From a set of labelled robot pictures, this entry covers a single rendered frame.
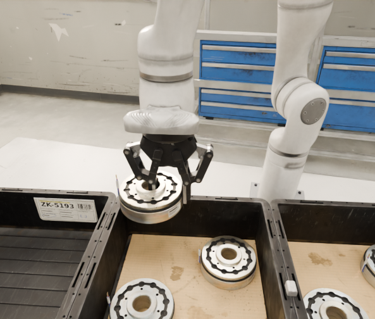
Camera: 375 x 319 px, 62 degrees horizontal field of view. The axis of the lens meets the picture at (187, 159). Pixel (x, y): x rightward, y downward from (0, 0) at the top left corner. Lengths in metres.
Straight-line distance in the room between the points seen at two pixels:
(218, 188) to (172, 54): 0.70
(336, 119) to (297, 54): 1.80
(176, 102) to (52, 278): 0.42
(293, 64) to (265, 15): 2.40
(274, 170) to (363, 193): 0.46
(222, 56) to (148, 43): 1.91
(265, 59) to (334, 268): 1.76
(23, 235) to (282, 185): 0.59
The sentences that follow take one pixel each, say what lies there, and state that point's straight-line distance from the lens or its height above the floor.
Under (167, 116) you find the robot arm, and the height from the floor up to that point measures 1.17.
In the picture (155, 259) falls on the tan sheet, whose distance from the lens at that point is 0.65.
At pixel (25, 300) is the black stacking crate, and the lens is 0.66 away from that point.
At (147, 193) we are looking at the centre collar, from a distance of 0.49.
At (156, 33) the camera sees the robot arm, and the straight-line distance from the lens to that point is 0.38.
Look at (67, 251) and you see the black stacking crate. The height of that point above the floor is 0.83.
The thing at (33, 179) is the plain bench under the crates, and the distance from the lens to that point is 1.19.
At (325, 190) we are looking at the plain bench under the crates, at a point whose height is 0.70.
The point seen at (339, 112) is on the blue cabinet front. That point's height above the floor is 0.45.
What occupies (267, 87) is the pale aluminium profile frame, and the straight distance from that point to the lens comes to 2.28.
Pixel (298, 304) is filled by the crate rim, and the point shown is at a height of 0.93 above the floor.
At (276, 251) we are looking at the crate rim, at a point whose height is 0.93.
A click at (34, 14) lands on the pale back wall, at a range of 3.88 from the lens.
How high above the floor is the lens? 1.32
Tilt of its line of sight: 32 degrees down
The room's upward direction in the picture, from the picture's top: straight up
